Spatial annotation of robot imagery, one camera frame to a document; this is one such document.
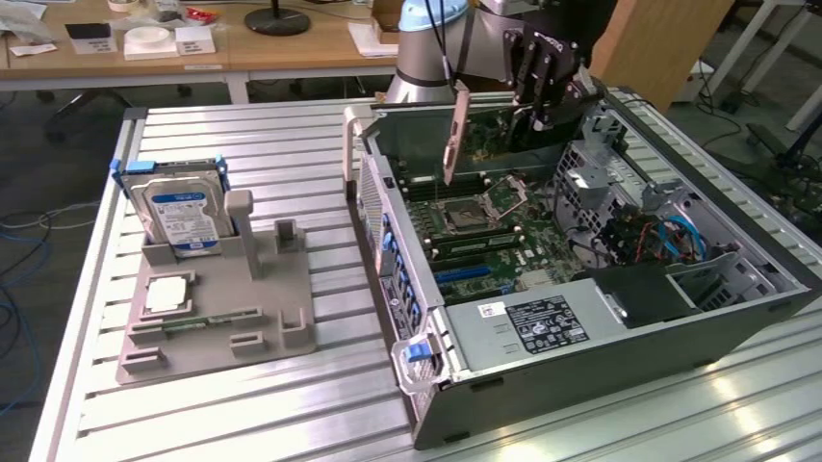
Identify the blue case latch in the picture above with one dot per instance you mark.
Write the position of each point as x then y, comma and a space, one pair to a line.
418, 350

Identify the CPU socket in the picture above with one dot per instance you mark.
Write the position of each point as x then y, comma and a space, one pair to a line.
462, 216

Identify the hard disk with blue caddy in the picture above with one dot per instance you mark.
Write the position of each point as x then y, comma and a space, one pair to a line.
181, 216

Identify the grey parts rack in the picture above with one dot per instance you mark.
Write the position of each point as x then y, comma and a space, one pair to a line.
213, 346

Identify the green motherboard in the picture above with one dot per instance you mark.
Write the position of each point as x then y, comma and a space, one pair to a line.
514, 269

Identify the white paper label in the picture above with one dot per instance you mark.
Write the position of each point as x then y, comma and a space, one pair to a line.
33, 49

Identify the black RAM stick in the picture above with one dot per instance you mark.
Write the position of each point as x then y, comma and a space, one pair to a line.
478, 246
476, 237

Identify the white box with black top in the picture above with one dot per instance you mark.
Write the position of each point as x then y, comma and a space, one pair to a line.
93, 38

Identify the white round object on desk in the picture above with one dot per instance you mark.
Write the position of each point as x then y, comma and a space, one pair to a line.
151, 43

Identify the brown cardboard box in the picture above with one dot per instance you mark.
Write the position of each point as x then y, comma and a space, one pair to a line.
386, 14

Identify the green RAM stick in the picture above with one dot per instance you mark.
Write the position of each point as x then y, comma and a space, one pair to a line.
186, 325

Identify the metal socket cover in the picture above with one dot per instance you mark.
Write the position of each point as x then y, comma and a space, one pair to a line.
510, 190

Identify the wooden cabinet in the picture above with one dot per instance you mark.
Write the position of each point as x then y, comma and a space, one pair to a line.
661, 48

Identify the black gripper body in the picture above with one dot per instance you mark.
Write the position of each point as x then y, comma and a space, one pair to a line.
565, 19

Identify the red small packet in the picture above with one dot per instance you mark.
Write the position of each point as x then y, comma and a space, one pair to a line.
201, 15

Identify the silver CPU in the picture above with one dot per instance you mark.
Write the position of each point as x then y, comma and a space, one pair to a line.
166, 294

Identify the black lamp base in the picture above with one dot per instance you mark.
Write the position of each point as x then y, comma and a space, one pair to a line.
278, 21

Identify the green graphics card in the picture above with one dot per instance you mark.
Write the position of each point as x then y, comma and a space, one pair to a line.
478, 135

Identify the blue expansion slot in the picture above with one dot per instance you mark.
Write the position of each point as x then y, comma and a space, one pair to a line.
460, 274

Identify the open black PC case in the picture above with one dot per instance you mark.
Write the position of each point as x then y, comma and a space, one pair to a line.
578, 385

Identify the silver disk bay cage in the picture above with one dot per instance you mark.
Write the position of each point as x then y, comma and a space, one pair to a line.
592, 192

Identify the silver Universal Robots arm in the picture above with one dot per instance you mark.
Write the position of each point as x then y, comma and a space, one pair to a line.
423, 62

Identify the grey power supply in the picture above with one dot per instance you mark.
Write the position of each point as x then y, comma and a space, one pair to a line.
476, 337

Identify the white booklet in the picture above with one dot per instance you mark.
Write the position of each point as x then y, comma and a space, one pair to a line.
373, 41

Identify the wooden desk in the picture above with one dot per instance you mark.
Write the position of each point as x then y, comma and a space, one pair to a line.
270, 53

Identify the plain white box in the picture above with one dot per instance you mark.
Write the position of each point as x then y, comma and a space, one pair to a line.
195, 41

